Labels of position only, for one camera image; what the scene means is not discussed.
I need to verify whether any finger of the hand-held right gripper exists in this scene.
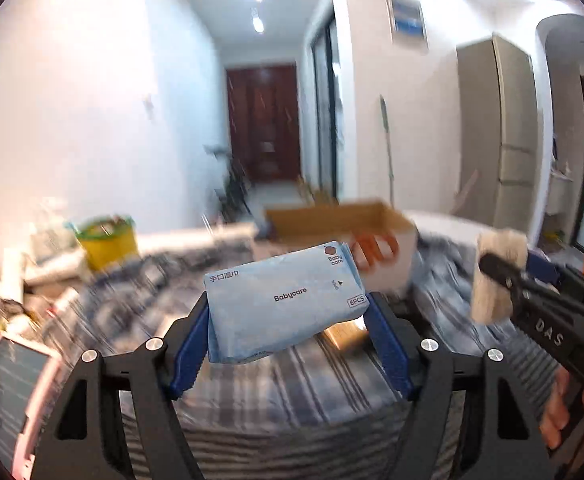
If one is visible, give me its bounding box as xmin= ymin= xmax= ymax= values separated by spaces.
xmin=478 ymin=252 xmax=533 ymax=306
xmin=527 ymin=252 xmax=584 ymax=306

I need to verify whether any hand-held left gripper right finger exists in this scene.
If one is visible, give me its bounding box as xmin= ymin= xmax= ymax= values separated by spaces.
xmin=364 ymin=292 xmax=555 ymax=480

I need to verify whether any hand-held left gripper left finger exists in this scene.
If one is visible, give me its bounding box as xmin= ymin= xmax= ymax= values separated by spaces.
xmin=32 ymin=292 xmax=212 ymax=480

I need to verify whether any light blue wet wipe packet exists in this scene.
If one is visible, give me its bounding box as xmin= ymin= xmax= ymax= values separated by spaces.
xmin=204 ymin=241 xmax=369 ymax=365

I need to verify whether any white printed cardboard box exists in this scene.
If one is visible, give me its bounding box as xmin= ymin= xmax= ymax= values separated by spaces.
xmin=263 ymin=201 xmax=419 ymax=293

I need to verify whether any person's right hand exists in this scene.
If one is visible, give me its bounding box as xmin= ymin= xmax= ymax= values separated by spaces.
xmin=539 ymin=367 xmax=571 ymax=450

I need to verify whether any yellow-brown small box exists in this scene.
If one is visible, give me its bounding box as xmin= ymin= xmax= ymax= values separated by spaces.
xmin=324 ymin=317 xmax=373 ymax=351

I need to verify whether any white vanity cabinet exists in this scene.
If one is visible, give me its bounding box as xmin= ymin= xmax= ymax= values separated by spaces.
xmin=547 ymin=160 xmax=576 ymax=218

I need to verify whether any wooden stick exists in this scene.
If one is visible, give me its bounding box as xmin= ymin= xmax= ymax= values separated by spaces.
xmin=452 ymin=167 xmax=481 ymax=206

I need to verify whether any blue plaid cloth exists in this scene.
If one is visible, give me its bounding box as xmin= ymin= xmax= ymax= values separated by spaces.
xmin=37 ymin=237 xmax=568 ymax=480

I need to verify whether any beige refrigerator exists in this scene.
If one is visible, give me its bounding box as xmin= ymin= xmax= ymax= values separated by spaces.
xmin=456 ymin=35 xmax=555 ymax=248

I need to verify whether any yellow bucket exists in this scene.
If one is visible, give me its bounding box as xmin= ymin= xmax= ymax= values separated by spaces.
xmin=74 ymin=215 xmax=138 ymax=273

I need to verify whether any black bicycle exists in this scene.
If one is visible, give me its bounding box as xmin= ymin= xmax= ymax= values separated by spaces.
xmin=204 ymin=144 xmax=253 ymax=222

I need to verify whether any pink cased tablet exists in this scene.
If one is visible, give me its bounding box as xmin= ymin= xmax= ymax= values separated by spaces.
xmin=0 ymin=332 xmax=63 ymax=471

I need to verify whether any black framed sliding door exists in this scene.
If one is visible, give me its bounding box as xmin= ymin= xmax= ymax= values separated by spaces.
xmin=309 ymin=5 xmax=343 ymax=201

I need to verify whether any dark red entrance door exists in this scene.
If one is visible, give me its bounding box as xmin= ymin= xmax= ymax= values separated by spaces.
xmin=225 ymin=62 xmax=300 ymax=181

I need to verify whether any grey mop handle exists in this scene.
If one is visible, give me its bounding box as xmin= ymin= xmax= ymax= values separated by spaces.
xmin=378 ymin=95 xmax=398 ymax=208

